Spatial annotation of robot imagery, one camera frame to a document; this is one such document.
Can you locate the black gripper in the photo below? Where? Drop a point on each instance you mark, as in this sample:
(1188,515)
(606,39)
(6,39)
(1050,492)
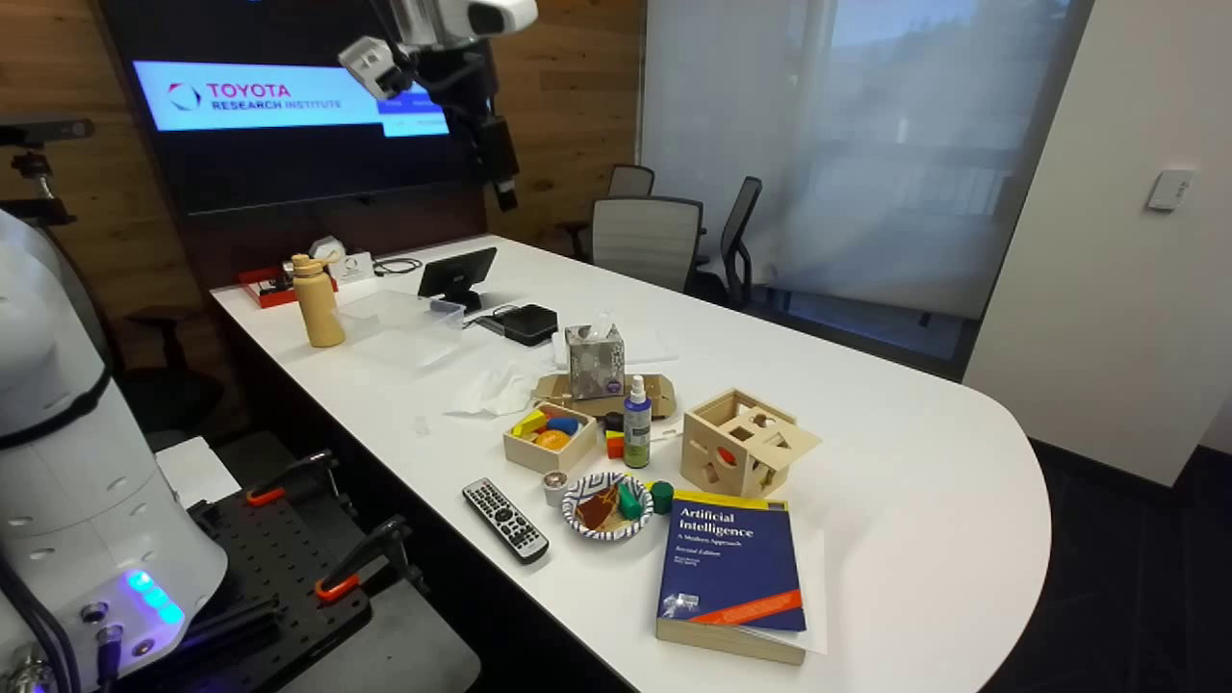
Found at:
(469,102)

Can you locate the black remote control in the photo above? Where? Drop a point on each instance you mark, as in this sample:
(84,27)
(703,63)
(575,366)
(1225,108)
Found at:
(507,518)

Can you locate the black tablet on stand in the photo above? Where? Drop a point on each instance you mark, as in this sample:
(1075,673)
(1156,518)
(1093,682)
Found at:
(454,275)

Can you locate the black flat box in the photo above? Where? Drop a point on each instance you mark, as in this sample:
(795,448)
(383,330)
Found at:
(527,321)

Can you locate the grey office chair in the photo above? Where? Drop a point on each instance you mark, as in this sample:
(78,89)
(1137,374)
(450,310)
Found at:
(643,240)

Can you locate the white desk device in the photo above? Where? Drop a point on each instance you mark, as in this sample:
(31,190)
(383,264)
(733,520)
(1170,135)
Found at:
(342,264)

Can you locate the tan water bottle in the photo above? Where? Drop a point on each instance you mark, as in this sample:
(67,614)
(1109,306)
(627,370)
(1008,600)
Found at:
(317,310)

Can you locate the black mesh office chair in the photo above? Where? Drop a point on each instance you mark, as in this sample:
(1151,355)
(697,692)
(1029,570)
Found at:
(738,235)

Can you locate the small wooden tray of blocks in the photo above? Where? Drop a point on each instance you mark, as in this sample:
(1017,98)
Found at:
(552,438)

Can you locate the red tool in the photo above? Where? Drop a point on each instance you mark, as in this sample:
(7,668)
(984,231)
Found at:
(271,292)

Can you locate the flat woven basket tray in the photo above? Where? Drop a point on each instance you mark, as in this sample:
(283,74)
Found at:
(657,394)

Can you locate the small spray bottle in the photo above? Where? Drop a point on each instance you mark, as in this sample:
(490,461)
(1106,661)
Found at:
(635,428)

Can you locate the orange toy block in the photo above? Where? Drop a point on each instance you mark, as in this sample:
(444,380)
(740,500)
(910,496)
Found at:
(612,446)

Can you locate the small white cup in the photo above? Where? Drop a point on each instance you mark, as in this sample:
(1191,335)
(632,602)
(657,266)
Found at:
(557,487)

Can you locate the brown toy food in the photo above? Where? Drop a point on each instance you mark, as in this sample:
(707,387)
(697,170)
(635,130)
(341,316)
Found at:
(597,511)

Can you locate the green toy figure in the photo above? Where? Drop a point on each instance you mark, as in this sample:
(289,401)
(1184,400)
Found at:
(627,504)

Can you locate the green ball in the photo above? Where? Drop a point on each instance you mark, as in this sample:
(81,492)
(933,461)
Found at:
(662,500)

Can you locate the wooden shape sorter box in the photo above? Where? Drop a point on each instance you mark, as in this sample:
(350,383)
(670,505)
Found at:
(743,446)

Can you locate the patterned plate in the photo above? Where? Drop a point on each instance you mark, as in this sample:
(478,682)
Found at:
(603,529)

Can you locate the black orange clamp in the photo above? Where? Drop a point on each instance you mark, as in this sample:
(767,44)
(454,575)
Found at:
(366,561)
(289,484)

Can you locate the white window blind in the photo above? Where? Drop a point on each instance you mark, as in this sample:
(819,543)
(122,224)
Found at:
(870,142)

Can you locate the white paper sheet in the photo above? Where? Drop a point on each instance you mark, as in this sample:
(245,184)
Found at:
(195,473)

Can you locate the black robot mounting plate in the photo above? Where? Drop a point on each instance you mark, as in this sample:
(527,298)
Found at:
(273,565)

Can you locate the beige box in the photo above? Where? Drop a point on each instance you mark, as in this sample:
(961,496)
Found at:
(733,570)

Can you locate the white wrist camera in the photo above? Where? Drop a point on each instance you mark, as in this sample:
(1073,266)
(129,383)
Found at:
(369,63)

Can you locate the wall television screen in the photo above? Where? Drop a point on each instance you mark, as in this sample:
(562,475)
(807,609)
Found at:
(256,102)

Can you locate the white wall switch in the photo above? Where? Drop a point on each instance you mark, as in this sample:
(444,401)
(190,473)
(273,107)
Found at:
(1166,190)

